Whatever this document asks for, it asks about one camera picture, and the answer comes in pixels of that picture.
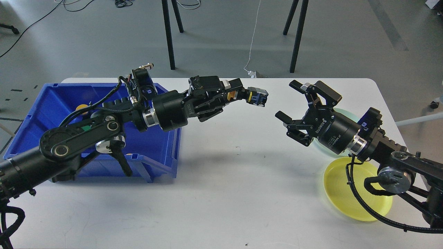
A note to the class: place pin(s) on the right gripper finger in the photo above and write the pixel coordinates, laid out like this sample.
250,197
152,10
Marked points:
318,95
290,124

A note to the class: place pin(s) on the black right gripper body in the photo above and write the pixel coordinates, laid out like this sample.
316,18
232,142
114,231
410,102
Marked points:
332,129

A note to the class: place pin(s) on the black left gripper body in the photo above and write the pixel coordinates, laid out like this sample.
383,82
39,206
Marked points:
203,100

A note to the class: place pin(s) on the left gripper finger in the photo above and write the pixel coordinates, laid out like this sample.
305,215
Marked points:
233,90

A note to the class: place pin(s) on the yellow button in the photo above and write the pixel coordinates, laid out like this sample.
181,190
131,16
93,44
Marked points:
252,95
83,108

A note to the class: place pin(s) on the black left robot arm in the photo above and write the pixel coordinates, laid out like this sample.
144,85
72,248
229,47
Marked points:
99,128

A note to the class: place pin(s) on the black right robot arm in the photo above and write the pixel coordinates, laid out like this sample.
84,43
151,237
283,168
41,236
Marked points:
416,180

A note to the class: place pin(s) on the pale green plate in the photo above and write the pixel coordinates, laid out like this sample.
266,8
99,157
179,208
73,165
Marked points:
324,149

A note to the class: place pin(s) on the yellow plate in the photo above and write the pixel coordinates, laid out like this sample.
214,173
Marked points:
341,196

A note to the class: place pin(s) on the blue plastic bin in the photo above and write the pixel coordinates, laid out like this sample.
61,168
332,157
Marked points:
150,154

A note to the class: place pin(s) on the black stand legs right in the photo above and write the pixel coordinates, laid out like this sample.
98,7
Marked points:
300,27

